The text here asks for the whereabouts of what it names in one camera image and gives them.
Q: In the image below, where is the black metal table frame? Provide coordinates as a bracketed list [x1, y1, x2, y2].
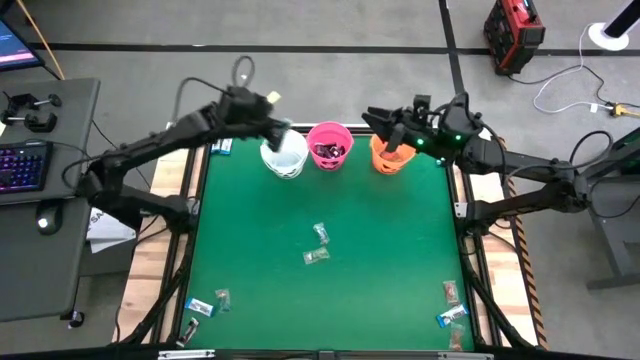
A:
[117, 122, 539, 360]

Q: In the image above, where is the black floor cable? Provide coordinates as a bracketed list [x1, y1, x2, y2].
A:
[507, 63, 640, 109]

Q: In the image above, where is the yellow plug connector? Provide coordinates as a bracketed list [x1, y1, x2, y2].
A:
[607, 101, 640, 119]

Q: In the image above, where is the pink plastic halloween bucket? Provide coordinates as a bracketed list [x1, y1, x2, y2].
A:
[306, 121, 355, 173]

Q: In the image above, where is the white floor cable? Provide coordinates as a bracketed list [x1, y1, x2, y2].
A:
[532, 22, 614, 115]

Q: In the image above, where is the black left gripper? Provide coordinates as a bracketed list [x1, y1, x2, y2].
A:
[246, 98, 294, 153]

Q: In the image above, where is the black stand pole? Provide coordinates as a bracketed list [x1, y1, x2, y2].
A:
[602, 0, 640, 39]

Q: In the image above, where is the backlit black keyboard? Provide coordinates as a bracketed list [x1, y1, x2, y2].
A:
[0, 141, 55, 195]

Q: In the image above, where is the black orange hazard tape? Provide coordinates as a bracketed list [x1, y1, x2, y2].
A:
[492, 135, 550, 350]

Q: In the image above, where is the white paper sheet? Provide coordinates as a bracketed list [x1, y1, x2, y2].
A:
[87, 207, 137, 255]

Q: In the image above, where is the silver metal bracket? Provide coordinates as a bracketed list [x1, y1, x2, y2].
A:
[157, 349, 216, 360]
[437, 351, 495, 360]

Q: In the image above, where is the white plastic halloween bucket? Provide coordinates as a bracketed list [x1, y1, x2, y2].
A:
[259, 128, 310, 180]

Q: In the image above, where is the yellow cable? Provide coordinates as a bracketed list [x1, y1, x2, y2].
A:
[16, 0, 66, 81]

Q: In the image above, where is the white round stand base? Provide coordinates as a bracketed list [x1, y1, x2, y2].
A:
[587, 21, 631, 52]

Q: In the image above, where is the orange plastic halloween bucket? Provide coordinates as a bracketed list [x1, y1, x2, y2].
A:
[369, 133, 418, 176]

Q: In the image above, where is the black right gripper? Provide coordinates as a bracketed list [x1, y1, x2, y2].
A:
[361, 105, 447, 153]

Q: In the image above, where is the grey metal stand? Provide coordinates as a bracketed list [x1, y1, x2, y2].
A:
[572, 127, 640, 291]

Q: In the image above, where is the black computer mouse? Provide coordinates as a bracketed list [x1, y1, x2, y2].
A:
[34, 200, 64, 236]

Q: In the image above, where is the green felt mat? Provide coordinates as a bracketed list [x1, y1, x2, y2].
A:
[178, 132, 475, 352]

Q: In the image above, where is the black screw clamp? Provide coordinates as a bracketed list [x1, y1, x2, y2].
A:
[2, 91, 64, 114]
[0, 112, 59, 134]

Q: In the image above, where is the grey desk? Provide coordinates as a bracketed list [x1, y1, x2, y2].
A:
[0, 77, 101, 324]

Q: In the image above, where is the red black tool case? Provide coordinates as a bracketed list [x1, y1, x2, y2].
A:
[482, 0, 547, 77]

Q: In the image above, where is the computer monitor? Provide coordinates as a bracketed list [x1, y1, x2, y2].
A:
[0, 17, 45, 73]

